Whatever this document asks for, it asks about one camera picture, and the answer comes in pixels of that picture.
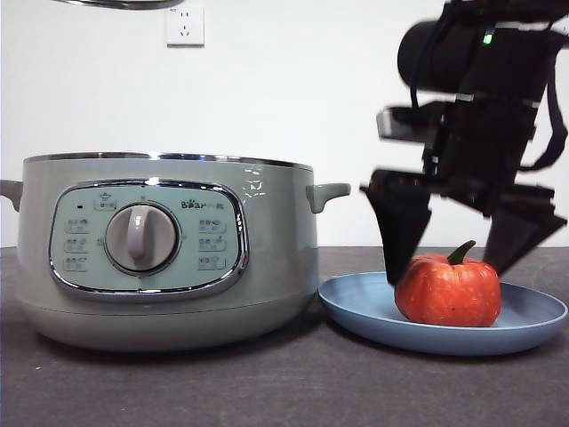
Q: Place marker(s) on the orange pumpkin with green stem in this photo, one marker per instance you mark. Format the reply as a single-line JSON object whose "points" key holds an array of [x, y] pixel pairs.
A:
{"points": [[449, 293]]}

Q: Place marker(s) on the white wall socket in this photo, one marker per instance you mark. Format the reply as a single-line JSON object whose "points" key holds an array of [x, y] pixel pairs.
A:
{"points": [[186, 26]]}

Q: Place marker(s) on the glass lid with green knob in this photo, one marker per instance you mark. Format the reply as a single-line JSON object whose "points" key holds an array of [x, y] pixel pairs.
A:
{"points": [[120, 4]]}

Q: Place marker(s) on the pale green electric steamer pot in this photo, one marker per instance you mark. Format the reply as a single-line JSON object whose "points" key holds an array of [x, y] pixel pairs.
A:
{"points": [[266, 267]]}

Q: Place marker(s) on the blue plate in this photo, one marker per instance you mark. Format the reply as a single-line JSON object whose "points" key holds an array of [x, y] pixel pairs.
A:
{"points": [[355, 302]]}

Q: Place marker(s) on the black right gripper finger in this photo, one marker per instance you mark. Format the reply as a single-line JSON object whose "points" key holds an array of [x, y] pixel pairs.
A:
{"points": [[398, 213], [520, 227]]}

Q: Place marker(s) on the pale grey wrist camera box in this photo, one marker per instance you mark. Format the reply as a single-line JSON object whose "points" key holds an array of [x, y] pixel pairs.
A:
{"points": [[400, 123]]}

